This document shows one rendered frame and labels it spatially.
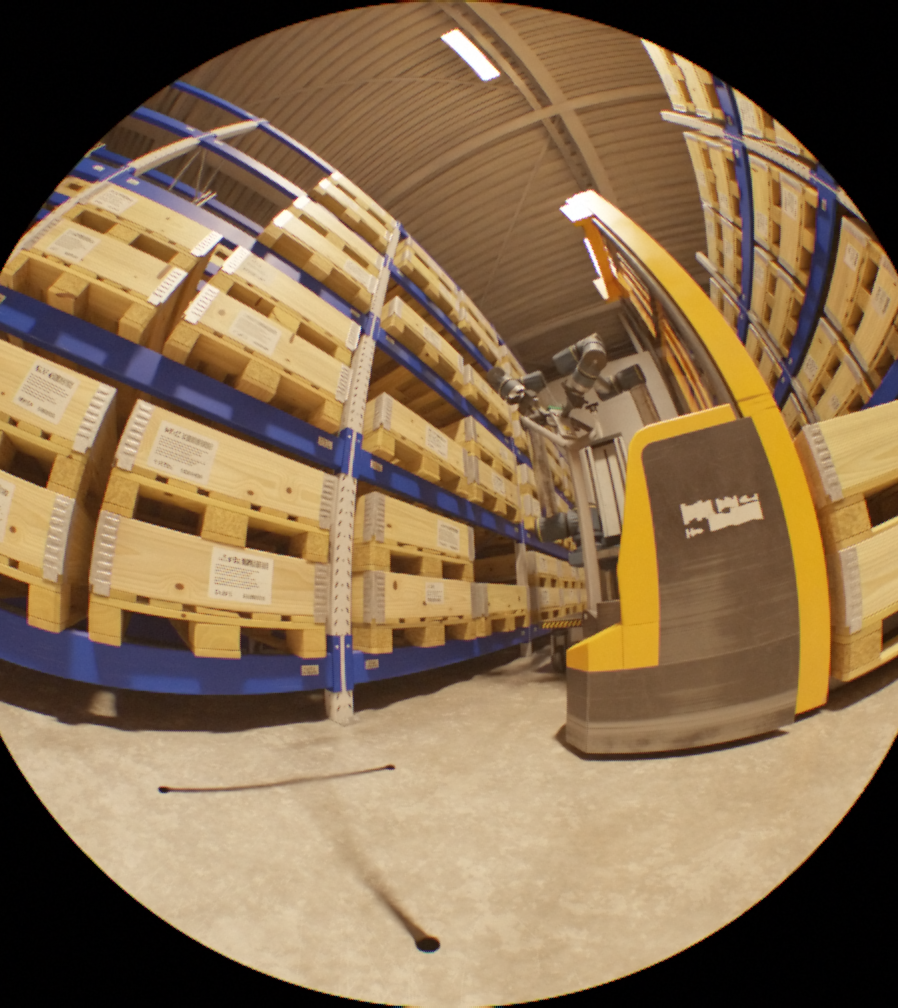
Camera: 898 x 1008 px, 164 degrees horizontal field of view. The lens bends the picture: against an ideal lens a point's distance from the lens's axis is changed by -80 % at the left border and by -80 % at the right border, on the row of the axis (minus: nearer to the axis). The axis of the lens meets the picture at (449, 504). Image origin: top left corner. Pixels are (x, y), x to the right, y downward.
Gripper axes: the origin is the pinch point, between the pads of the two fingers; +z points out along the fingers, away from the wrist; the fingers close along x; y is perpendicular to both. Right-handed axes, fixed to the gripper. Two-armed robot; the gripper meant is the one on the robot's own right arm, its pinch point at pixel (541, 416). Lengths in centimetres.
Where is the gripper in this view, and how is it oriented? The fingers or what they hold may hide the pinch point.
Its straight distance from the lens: 159.1
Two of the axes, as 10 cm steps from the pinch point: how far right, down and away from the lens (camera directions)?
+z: 5.5, 7.3, -4.0
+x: -1.8, 5.8, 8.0
